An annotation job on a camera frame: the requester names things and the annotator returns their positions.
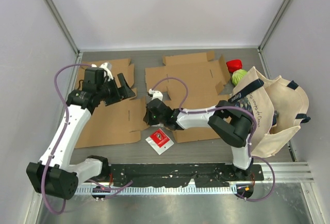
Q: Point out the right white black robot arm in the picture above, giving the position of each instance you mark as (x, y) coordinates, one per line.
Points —
(234, 125)

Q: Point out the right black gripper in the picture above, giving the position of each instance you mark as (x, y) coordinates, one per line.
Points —
(148, 118)

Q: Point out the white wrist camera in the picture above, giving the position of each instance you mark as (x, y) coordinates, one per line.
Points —
(155, 94)
(106, 66)

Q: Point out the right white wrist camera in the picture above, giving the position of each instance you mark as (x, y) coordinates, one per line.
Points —
(155, 94)

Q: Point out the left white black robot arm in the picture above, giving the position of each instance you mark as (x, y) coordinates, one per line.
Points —
(53, 175)

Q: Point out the red white packet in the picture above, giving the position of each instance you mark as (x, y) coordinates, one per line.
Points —
(159, 141)

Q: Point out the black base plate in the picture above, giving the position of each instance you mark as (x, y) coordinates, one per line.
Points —
(177, 175)

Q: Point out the beige tote bag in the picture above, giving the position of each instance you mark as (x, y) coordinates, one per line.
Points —
(278, 105)

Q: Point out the red toy pepper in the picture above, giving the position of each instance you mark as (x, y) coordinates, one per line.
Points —
(234, 65)

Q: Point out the white slotted cable duct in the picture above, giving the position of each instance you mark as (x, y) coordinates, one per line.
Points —
(191, 189)

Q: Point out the green toy cabbage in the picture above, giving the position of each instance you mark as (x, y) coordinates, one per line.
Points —
(237, 76)

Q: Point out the brown cardboard box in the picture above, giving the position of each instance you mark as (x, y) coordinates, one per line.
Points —
(119, 123)
(205, 77)

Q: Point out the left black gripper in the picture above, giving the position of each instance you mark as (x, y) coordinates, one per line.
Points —
(124, 92)

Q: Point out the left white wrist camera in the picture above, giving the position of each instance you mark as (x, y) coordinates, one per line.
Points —
(106, 66)

